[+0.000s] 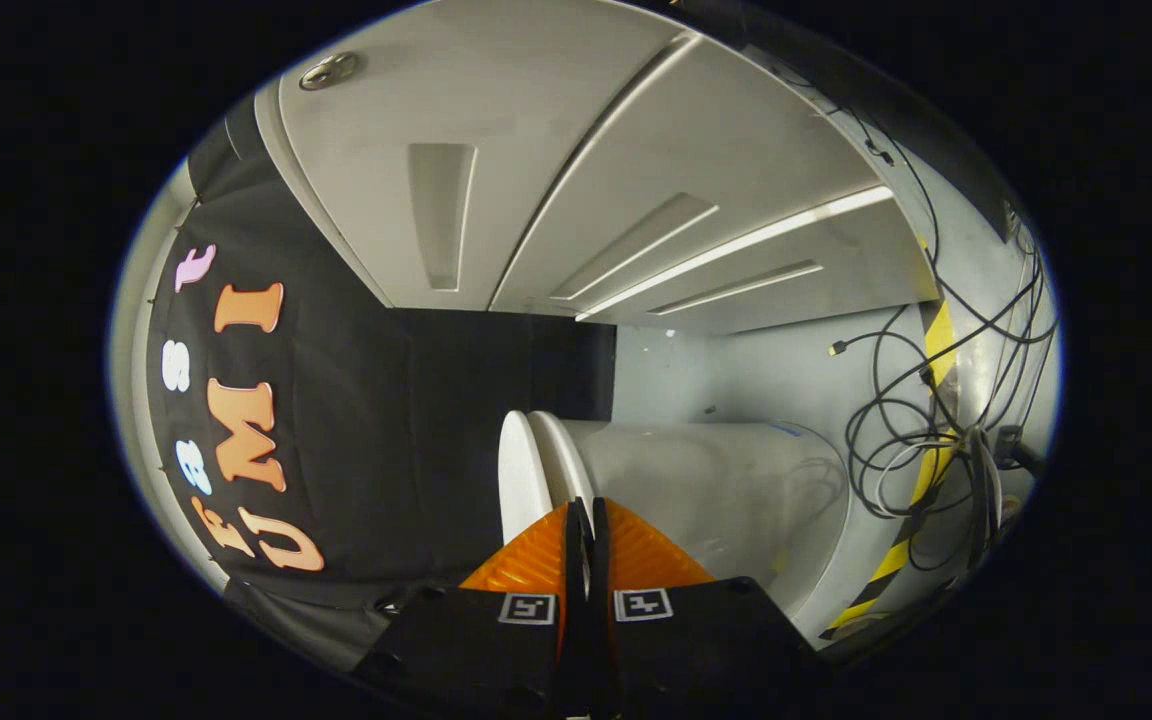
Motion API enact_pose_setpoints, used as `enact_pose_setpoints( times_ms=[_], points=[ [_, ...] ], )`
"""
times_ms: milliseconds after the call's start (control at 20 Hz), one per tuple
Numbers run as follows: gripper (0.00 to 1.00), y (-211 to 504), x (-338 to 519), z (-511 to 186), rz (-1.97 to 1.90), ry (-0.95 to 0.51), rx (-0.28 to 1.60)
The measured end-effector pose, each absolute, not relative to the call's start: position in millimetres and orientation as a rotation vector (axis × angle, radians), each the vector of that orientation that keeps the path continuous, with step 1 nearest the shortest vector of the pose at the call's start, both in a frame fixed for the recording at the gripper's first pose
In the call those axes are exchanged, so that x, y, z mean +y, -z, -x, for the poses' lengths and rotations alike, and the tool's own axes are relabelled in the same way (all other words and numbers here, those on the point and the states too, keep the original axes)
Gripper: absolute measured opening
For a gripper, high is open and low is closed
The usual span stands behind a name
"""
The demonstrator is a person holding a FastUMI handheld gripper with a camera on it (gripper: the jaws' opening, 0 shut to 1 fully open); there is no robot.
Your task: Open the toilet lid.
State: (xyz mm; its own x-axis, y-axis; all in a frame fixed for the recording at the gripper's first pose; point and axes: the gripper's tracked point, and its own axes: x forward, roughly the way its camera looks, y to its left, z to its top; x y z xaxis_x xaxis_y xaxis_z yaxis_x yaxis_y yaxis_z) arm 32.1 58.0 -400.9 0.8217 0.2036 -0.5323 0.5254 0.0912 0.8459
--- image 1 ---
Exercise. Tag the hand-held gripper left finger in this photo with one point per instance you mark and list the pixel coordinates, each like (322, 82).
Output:
(476, 640)

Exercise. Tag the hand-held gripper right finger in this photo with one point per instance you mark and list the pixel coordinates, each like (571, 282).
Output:
(696, 640)

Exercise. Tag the white toilet seat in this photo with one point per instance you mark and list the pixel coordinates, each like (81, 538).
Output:
(561, 460)

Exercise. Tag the black backdrop cloth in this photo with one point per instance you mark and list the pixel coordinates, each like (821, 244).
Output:
(386, 430)

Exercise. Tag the black power adapter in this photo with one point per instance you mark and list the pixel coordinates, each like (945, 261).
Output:
(1014, 445)

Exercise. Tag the yellow black floor tape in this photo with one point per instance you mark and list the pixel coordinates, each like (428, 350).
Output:
(939, 335)

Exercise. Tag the white drawer cabinet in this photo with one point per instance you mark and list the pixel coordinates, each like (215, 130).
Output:
(586, 150)

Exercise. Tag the round metal disc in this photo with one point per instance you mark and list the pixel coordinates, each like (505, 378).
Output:
(328, 71)

